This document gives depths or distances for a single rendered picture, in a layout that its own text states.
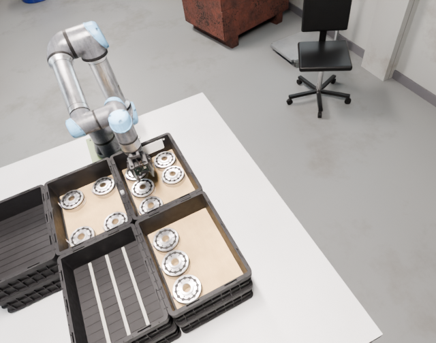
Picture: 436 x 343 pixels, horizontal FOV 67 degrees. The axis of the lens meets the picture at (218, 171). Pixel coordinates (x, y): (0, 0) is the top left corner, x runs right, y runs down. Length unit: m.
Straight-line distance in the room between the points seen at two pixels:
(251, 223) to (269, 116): 1.67
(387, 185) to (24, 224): 2.24
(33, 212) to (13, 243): 0.15
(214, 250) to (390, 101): 2.41
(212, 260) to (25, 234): 0.82
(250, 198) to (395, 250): 1.12
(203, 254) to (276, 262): 0.31
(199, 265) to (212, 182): 0.51
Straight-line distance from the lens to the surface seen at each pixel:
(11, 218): 1.75
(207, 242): 1.32
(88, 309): 1.35
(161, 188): 1.51
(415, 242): 2.43
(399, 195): 2.61
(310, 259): 1.43
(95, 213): 1.55
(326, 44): 3.09
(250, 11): 3.99
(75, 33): 1.53
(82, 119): 1.29
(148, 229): 1.37
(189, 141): 1.86
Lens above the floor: 1.99
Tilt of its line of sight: 50 degrees down
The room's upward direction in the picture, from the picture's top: 10 degrees counter-clockwise
